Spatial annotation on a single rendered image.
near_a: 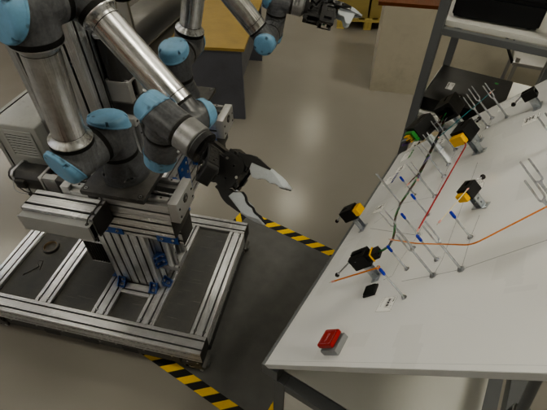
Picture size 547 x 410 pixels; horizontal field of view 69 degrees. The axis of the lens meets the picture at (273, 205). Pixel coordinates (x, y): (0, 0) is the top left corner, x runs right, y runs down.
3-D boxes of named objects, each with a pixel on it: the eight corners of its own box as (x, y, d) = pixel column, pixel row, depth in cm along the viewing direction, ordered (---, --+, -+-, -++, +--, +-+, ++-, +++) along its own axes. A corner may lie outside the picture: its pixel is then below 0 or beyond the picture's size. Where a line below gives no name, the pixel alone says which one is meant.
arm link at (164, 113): (155, 109, 90) (159, 79, 83) (193, 137, 89) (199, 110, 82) (129, 125, 85) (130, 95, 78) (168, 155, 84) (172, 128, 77)
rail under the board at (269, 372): (261, 372, 123) (261, 364, 118) (394, 164, 193) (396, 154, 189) (277, 381, 121) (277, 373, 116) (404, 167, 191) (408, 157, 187)
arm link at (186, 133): (185, 115, 78) (164, 149, 80) (203, 128, 77) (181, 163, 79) (201, 118, 85) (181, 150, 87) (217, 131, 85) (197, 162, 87)
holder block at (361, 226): (348, 229, 156) (333, 211, 154) (371, 221, 146) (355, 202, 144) (343, 237, 153) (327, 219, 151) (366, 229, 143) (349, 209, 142)
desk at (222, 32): (264, 58, 448) (264, -5, 401) (247, 120, 362) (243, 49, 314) (209, 55, 453) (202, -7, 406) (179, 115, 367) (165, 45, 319)
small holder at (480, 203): (501, 187, 104) (486, 167, 102) (483, 211, 101) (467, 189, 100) (487, 189, 108) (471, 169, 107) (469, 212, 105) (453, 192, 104)
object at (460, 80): (416, 108, 181) (420, 95, 176) (438, 76, 202) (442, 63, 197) (492, 130, 168) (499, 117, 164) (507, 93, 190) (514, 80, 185)
